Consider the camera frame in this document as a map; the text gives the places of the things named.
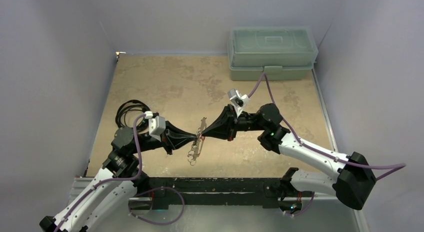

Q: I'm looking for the metal keyring plate with rings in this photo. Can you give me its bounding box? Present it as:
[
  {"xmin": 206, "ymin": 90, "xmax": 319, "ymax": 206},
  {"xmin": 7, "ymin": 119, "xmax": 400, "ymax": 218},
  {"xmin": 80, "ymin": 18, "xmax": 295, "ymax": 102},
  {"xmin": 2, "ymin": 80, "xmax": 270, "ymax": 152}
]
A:
[{"xmin": 187, "ymin": 117, "xmax": 207, "ymax": 166}]

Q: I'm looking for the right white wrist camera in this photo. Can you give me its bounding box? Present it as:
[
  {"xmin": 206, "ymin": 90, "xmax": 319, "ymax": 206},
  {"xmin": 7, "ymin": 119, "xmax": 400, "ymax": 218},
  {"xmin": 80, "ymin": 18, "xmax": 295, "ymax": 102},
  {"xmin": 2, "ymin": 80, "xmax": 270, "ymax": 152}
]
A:
[{"xmin": 227, "ymin": 88, "xmax": 250, "ymax": 117}]

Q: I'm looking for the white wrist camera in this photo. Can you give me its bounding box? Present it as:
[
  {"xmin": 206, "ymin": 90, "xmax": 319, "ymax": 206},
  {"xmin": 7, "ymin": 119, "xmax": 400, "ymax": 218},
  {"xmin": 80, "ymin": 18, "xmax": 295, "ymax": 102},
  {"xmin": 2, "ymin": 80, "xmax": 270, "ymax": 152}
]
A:
[
  {"xmin": 144, "ymin": 111, "xmax": 166, "ymax": 141},
  {"xmin": 227, "ymin": 88, "xmax": 250, "ymax": 117}
]

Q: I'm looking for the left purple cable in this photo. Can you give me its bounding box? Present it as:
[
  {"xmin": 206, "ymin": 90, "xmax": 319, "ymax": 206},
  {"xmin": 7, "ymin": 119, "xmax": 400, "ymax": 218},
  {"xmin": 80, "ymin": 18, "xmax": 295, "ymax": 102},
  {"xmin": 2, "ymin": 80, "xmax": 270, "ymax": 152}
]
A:
[{"xmin": 52, "ymin": 113, "xmax": 185, "ymax": 232}]

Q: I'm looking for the aluminium frame extrusion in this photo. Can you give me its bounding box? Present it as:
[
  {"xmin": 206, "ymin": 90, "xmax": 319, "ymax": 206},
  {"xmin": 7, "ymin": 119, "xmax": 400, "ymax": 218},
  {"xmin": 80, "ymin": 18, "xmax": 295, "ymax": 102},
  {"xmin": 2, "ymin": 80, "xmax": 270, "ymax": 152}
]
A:
[{"xmin": 66, "ymin": 176, "xmax": 339, "ymax": 205}]

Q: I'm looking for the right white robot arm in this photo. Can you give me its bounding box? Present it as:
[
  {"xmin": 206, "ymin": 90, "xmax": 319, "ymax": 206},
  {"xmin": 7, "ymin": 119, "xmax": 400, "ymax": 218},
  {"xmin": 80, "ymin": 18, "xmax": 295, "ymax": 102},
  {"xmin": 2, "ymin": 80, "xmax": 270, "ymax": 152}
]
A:
[{"xmin": 201, "ymin": 103, "xmax": 377, "ymax": 210}]

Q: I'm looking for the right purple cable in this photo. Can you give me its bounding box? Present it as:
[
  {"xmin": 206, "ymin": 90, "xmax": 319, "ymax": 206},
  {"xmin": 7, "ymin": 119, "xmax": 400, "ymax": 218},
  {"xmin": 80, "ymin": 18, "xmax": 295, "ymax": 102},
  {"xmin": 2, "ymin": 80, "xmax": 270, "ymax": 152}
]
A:
[{"xmin": 246, "ymin": 71, "xmax": 407, "ymax": 218}]

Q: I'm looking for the green plastic storage box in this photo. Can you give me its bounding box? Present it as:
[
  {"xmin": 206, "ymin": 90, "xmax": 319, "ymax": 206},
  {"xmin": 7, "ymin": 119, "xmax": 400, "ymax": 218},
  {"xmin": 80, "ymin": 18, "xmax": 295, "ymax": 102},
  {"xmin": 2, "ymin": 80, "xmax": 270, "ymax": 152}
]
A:
[{"xmin": 227, "ymin": 26, "xmax": 319, "ymax": 81}]

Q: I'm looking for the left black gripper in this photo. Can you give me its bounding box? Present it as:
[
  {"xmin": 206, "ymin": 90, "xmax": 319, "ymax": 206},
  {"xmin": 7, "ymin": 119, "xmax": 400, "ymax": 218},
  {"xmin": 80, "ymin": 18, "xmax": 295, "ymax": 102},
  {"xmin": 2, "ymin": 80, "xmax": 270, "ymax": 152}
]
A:
[{"xmin": 130, "ymin": 120, "xmax": 197, "ymax": 154}]

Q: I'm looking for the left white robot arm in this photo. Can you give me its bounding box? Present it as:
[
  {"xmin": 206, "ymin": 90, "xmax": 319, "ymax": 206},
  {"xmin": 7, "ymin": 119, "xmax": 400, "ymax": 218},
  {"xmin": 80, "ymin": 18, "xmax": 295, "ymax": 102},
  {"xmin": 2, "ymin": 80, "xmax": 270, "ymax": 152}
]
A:
[{"xmin": 39, "ymin": 119, "xmax": 198, "ymax": 232}]

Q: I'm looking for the coiled black cable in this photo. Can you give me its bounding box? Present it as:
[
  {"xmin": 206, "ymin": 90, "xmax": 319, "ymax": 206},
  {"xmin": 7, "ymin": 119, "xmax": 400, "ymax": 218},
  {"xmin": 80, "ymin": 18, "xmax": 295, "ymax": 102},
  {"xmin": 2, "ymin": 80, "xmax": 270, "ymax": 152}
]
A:
[{"xmin": 114, "ymin": 99, "xmax": 152, "ymax": 129}]

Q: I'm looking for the purple cable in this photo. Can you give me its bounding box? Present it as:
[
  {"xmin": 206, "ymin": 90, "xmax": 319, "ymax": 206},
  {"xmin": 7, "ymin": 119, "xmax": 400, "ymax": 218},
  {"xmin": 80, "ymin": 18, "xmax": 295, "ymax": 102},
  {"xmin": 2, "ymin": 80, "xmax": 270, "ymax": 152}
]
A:
[
  {"xmin": 246, "ymin": 71, "xmax": 407, "ymax": 218},
  {"xmin": 52, "ymin": 113, "xmax": 185, "ymax": 232}
]

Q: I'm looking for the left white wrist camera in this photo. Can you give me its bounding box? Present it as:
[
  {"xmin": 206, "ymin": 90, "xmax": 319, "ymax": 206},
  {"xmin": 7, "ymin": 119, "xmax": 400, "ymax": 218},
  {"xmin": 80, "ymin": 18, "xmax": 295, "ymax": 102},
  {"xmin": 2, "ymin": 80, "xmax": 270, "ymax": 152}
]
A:
[{"xmin": 144, "ymin": 111, "xmax": 166, "ymax": 141}]

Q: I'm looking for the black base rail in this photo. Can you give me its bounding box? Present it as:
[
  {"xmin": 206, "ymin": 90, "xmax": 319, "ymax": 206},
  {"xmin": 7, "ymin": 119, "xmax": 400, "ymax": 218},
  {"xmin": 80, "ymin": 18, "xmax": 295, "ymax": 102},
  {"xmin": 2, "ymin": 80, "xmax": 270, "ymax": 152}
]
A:
[{"xmin": 144, "ymin": 177, "xmax": 312, "ymax": 213}]

